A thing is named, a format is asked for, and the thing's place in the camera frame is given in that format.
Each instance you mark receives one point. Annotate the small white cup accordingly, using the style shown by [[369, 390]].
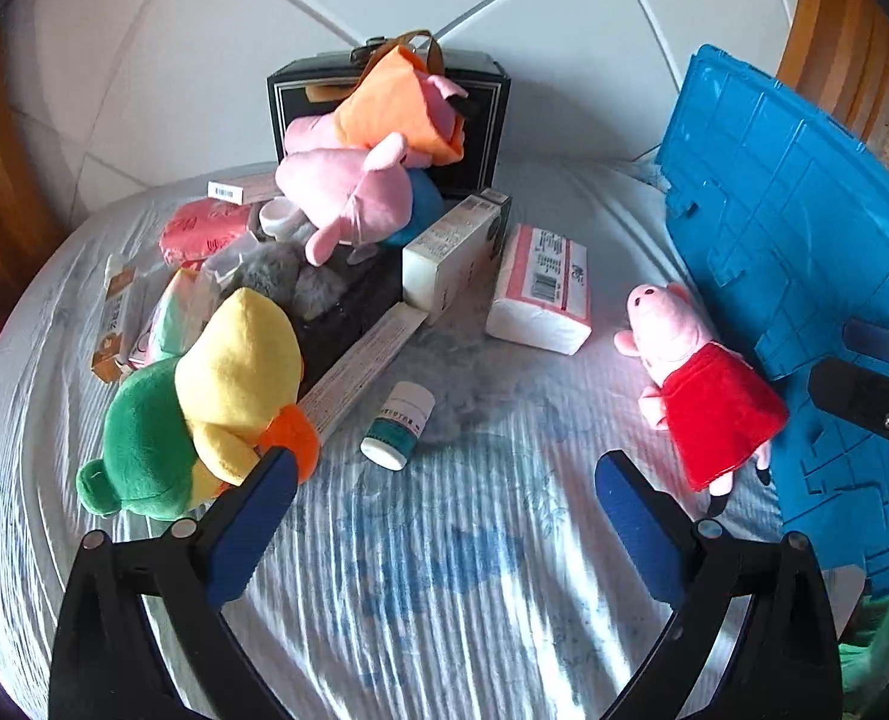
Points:
[[279, 216]]

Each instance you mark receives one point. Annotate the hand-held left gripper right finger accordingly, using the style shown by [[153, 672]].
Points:
[[639, 532]]

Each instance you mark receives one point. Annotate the desktop with pale striped cloth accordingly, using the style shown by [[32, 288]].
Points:
[[452, 577]]

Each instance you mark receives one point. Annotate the long black box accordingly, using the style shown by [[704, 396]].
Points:
[[354, 300]]

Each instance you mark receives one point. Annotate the yellow duck plush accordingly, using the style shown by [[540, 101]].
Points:
[[234, 375]]

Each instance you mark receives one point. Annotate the orange white tube box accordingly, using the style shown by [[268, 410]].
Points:
[[118, 315]]

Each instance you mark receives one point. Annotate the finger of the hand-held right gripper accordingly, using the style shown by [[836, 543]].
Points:
[[864, 401], [883, 337]]

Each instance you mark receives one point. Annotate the grey furry toy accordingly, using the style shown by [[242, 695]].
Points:
[[279, 274]]

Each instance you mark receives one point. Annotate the white bottle teal label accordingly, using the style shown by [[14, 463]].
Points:
[[398, 424]]

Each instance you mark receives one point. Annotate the blue plastic bin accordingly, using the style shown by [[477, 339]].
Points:
[[789, 255]]

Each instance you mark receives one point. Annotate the green mesh cloth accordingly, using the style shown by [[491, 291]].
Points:
[[876, 652]]

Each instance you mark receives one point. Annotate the clear plastic bag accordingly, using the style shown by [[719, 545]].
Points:
[[227, 255]]

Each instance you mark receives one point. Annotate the blue plush toy part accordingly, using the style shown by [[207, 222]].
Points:
[[422, 202]]

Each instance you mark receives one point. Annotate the pink pig plush orange dress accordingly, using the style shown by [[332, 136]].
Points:
[[354, 187]]

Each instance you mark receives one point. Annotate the black cardboard box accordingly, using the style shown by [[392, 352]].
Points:
[[482, 127]]

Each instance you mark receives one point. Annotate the long white box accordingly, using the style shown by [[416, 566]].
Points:
[[362, 367]]

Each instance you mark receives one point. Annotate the white box with black end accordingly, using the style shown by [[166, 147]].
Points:
[[448, 247]]

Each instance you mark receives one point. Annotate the pink pig plush red dress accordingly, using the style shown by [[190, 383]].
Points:
[[714, 397]]

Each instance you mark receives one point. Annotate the flat pink pack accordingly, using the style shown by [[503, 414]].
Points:
[[201, 232]]

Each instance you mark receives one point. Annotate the white tissue pack pink label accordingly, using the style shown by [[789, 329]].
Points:
[[542, 285]]

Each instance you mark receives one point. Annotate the narrow white barcode box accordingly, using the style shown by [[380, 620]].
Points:
[[238, 190]]

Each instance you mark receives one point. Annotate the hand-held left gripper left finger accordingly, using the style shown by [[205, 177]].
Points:
[[253, 525]]

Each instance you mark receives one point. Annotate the wooden door frame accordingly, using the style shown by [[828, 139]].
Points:
[[2, 180]]

